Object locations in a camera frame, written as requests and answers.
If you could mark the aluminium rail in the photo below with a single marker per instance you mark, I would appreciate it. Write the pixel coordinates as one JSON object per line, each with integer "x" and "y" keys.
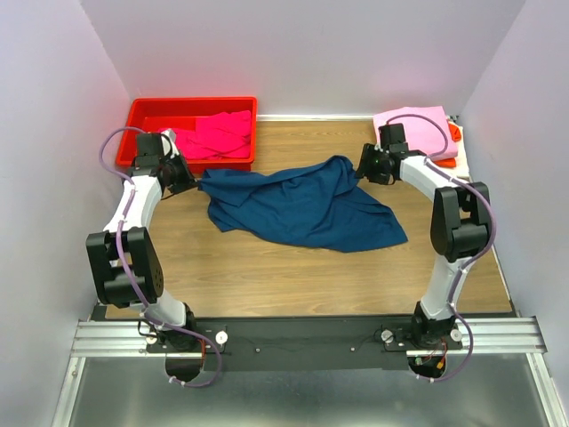
{"x": 115, "y": 339}

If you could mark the magenta t shirt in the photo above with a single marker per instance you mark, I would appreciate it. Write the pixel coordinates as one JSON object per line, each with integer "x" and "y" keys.
{"x": 224, "y": 135}

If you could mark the dark blue t shirt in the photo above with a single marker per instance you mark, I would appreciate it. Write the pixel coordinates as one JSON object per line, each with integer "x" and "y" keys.
{"x": 318, "y": 206}

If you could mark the red plastic bin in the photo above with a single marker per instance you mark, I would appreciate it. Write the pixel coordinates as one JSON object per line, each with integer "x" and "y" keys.
{"x": 158, "y": 114}

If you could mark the folded orange t shirt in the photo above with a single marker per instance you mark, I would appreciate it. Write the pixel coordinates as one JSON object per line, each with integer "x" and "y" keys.
{"x": 451, "y": 157}

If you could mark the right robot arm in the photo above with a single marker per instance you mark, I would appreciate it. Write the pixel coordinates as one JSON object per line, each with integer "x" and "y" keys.
{"x": 461, "y": 227}

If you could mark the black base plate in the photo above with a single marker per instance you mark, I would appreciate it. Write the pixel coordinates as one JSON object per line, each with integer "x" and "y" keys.
{"x": 399, "y": 353}

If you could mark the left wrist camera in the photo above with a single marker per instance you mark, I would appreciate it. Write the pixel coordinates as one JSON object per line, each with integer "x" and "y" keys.
{"x": 168, "y": 137}

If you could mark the folded cream t shirt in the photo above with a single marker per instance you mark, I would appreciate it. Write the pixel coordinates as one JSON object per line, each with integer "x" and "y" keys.
{"x": 460, "y": 167}

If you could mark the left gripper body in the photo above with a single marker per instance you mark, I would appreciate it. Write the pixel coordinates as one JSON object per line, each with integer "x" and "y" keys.
{"x": 185, "y": 176}

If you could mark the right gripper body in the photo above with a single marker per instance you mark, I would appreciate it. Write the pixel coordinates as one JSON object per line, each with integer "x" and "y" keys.
{"x": 365, "y": 161}

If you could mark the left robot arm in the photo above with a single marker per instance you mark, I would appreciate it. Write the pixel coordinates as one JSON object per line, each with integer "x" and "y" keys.
{"x": 126, "y": 271}

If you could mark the folded pink t shirt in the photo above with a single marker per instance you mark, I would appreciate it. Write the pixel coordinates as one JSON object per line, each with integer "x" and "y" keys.
{"x": 426, "y": 128}

